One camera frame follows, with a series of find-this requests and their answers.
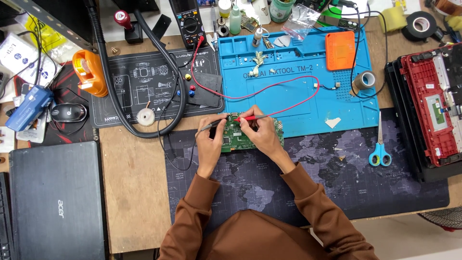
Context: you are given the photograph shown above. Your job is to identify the person's left hand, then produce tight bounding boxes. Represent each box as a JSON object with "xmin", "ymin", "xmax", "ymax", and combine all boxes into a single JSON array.
[{"xmin": 195, "ymin": 117, "xmax": 228, "ymax": 178}]

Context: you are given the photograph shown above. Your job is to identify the person's right hand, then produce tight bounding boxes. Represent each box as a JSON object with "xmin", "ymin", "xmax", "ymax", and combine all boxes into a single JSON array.
[{"xmin": 238, "ymin": 105, "xmax": 294, "ymax": 165}]

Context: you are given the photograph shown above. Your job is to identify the red multimeter probe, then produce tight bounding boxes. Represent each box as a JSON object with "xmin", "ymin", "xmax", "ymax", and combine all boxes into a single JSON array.
[{"xmin": 234, "ymin": 114, "xmax": 268, "ymax": 122}]

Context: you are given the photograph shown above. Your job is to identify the black multimeter probe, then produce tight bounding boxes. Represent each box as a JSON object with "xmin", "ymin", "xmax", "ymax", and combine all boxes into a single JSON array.
[{"xmin": 199, "ymin": 119, "xmax": 232, "ymax": 132}]

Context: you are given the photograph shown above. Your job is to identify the blue silicone repair mat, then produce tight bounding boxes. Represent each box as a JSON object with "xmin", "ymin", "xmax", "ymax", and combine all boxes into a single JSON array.
[{"xmin": 218, "ymin": 26, "xmax": 380, "ymax": 138}]

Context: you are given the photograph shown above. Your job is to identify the small black pad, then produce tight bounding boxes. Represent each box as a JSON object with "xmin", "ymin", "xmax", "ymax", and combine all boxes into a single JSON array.
[{"xmin": 187, "ymin": 72, "xmax": 224, "ymax": 108}]

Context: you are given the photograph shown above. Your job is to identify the dark world map desk mat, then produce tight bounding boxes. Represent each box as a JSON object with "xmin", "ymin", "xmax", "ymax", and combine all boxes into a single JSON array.
[{"xmin": 164, "ymin": 108, "xmax": 450, "ymax": 227}]

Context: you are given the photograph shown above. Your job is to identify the white solder wick spool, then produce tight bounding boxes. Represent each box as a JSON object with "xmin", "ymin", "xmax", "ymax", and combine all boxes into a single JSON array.
[{"xmin": 136, "ymin": 101, "xmax": 156, "ymax": 127}]

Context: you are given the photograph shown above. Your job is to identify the crumpled tissue wad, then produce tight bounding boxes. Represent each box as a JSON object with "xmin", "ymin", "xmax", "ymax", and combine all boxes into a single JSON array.
[{"xmin": 248, "ymin": 51, "xmax": 266, "ymax": 77}]

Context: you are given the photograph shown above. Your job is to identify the black printed work mat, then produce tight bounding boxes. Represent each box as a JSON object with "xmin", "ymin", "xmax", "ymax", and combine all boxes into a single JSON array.
[{"xmin": 88, "ymin": 47, "xmax": 225, "ymax": 129}]

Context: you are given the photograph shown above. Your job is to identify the person's brown garment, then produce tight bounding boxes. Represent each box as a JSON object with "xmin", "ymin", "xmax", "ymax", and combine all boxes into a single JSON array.
[{"xmin": 197, "ymin": 209, "xmax": 327, "ymax": 260}]

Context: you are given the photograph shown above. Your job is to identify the orange plastic tray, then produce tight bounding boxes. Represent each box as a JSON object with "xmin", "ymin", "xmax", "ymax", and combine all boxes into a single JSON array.
[{"xmin": 325, "ymin": 31, "xmax": 356, "ymax": 71}]

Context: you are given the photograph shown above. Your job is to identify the small green circuit board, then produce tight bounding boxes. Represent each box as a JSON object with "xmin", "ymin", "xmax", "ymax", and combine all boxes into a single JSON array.
[{"xmin": 240, "ymin": 14, "xmax": 259, "ymax": 33}]

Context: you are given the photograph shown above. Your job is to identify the brown tape roll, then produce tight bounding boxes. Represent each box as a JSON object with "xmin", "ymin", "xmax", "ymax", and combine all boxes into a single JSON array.
[{"xmin": 349, "ymin": 70, "xmax": 377, "ymax": 97}]

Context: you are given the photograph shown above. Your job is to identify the metal tweezers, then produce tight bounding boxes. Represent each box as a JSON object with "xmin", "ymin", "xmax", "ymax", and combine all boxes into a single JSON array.
[{"xmin": 211, "ymin": 5, "xmax": 219, "ymax": 52}]

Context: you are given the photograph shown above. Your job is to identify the green squeeze bottle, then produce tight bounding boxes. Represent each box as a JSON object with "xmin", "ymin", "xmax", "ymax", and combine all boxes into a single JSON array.
[{"xmin": 229, "ymin": 4, "xmax": 242, "ymax": 35}]

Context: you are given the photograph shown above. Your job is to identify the clear plastic bag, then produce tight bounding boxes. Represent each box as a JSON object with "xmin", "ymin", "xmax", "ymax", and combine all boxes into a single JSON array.
[{"xmin": 281, "ymin": 4, "xmax": 321, "ymax": 40}]

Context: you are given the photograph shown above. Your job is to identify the green jar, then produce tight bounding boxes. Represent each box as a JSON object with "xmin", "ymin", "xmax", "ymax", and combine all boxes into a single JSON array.
[{"xmin": 269, "ymin": 0, "xmax": 297, "ymax": 23}]

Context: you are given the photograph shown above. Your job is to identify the black digital multimeter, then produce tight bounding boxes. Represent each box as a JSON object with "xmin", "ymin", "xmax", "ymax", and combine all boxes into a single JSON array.
[{"xmin": 168, "ymin": 0, "xmax": 207, "ymax": 50}]

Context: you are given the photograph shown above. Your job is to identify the yellow lidded jar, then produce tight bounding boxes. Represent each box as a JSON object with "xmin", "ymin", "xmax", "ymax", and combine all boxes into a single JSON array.
[{"xmin": 218, "ymin": 0, "xmax": 232, "ymax": 19}]

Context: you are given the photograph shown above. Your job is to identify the black laptop case parts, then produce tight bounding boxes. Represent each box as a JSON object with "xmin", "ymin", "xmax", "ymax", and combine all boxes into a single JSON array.
[{"xmin": 384, "ymin": 58, "xmax": 462, "ymax": 182}]

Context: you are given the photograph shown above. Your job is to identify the black green device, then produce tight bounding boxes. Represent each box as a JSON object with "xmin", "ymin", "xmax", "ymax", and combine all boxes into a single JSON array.
[{"xmin": 320, "ymin": 6, "xmax": 360, "ymax": 32}]

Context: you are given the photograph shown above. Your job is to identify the red black mouse pad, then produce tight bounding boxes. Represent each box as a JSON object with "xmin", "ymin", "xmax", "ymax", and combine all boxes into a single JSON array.
[{"xmin": 14, "ymin": 61, "xmax": 100, "ymax": 147}]

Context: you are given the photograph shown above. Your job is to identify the orange tape dispenser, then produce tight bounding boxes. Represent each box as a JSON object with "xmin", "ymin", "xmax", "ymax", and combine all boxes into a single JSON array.
[{"xmin": 72, "ymin": 49, "xmax": 108, "ymax": 98}]

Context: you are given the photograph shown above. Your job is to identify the black computer mouse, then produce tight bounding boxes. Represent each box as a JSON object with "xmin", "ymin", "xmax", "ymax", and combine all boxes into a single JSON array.
[{"xmin": 51, "ymin": 103, "xmax": 89, "ymax": 124}]

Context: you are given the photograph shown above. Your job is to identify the red knob black base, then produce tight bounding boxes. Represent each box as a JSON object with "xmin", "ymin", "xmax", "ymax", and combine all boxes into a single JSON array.
[{"xmin": 114, "ymin": 10, "xmax": 144, "ymax": 45}]

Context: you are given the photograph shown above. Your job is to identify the closed black laptop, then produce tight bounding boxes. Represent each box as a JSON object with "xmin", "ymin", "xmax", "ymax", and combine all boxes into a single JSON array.
[{"xmin": 9, "ymin": 141, "xmax": 109, "ymax": 260}]

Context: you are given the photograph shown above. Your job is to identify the red laptop chassis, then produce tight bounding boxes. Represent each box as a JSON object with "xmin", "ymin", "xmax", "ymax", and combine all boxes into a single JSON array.
[{"xmin": 400, "ymin": 43, "xmax": 462, "ymax": 168}]

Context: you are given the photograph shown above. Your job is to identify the yellow sponge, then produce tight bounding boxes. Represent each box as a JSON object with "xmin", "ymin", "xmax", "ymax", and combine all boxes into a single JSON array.
[{"xmin": 378, "ymin": 5, "xmax": 408, "ymax": 33}]

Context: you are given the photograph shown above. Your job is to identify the blue plastic case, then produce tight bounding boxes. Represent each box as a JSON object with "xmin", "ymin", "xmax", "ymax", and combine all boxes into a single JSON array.
[{"xmin": 5, "ymin": 85, "xmax": 54, "ymax": 132}]

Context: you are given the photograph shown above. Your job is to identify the black electrical tape roll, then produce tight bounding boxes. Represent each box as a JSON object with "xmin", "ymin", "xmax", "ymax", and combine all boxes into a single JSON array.
[{"xmin": 401, "ymin": 11, "xmax": 438, "ymax": 42}]

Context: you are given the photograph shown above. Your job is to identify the black floor fan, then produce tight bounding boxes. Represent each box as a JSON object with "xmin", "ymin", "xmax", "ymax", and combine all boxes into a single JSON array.
[{"xmin": 417, "ymin": 206, "xmax": 462, "ymax": 232}]

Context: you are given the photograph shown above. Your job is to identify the yellow plastic packet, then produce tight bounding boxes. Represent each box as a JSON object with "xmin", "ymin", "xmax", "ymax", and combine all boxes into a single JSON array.
[{"xmin": 25, "ymin": 14, "xmax": 68, "ymax": 53}]

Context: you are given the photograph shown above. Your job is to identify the perforated metal bar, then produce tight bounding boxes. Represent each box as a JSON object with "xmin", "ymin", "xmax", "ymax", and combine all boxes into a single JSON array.
[{"xmin": 6, "ymin": 0, "xmax": 99, "ymax": 53}]

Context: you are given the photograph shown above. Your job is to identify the heap of white packets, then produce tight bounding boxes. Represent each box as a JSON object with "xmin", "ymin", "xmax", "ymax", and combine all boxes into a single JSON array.
[{"xmin": 0, "ymin": 32, "xmax": 63, "ymax": 88}]

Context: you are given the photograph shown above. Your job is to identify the black keyboard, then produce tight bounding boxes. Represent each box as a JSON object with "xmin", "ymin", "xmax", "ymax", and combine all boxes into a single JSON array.
[{"xmin": 0, "ymin": 171, "xmax": 16, "ymax": 260}]

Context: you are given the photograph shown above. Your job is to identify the black probe cable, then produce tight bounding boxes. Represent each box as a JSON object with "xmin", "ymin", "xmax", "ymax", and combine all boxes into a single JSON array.
[{"xmin": 157, "ymin": 47, "xmax": 203, "ymax": 171}]

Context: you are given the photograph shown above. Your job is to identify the red probe cable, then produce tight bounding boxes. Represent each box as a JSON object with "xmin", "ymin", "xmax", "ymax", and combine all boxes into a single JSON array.
[{"xmin": 190, "ymin": 35, "xmax": 321, "ymax": 118}]

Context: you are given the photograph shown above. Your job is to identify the small connector with wires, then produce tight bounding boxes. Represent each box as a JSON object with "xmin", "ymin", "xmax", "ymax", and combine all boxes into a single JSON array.
[{"xmin": 313, "ymin": 82, "xmax": 342, "ymax": 91}]

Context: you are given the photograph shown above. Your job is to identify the blue handled scissors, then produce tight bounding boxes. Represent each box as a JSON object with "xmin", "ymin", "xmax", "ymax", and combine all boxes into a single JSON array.
[{"xmin": 368, "ymin": 111, "xmax": 392, "ymax": 167}]

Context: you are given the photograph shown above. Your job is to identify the black flexible hose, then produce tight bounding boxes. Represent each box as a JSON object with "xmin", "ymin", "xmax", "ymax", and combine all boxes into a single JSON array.
[{"xmin": 84, "ymin": 0, "xmax": 187, "ymax": 139}]

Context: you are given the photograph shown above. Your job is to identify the black power cable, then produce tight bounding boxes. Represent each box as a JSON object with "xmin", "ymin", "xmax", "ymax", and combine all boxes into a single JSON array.
[{"xmin": 326, "ymin": 3, "xmax": 389, "ymax": 99}]

